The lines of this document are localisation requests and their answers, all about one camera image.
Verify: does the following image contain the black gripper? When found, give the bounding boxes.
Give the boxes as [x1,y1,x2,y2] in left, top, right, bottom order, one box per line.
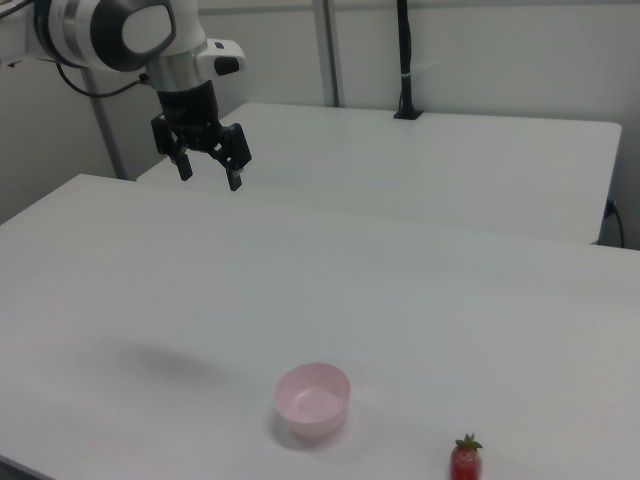
[151,81,252,193]

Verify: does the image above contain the red strawberry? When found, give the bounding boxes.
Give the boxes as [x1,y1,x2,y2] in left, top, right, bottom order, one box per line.
[450,432,485,480]

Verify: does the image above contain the pink plastic bowl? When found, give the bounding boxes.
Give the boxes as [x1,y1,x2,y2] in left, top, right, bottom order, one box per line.
[272,362,353,441]

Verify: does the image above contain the white side table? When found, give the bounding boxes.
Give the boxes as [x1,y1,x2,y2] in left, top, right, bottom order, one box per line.
[135,101,623,247]

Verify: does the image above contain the grey metal frame post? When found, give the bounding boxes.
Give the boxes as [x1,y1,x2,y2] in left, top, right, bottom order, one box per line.
[81,65,127,181]
[313,0,347,108]

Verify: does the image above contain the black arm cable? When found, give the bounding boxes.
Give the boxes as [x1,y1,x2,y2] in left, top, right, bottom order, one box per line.
[55,63,152,100]

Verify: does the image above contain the black camera stand pole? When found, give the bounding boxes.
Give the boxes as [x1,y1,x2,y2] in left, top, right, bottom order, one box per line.
[392,0,426,122]

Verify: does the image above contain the black wall power cable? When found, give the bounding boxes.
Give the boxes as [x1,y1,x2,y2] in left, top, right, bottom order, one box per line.
[604,198,627,249]

